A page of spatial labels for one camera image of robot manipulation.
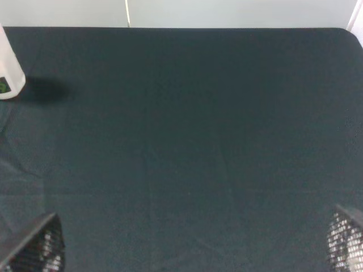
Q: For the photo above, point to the white milk bottle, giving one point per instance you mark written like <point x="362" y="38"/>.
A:
<point x="13" y="78"/>

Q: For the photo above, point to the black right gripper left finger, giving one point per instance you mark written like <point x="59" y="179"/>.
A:
<point x="39" y="246"/>

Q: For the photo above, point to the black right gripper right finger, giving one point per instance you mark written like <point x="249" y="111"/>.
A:
<point x="344" y="240"/>

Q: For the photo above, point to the black tablecloth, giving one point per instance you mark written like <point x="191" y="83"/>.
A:
<point x="184" y="149"/>

